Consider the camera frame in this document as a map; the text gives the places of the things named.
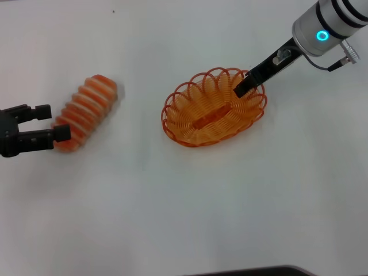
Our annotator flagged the grey right arm cable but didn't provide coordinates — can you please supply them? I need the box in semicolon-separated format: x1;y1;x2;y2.
303;39;361;72

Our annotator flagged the orange woven wire basket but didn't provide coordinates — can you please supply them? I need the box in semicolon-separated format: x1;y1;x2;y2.
160;67;269;148

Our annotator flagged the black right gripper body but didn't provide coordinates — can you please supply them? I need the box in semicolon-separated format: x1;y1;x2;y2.
248;36;303;85

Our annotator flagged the orange sliced bread loaf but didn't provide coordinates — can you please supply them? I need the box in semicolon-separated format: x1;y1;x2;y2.
51;74;119;154

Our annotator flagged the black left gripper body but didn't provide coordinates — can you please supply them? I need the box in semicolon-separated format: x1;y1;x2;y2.
0;104;30;158

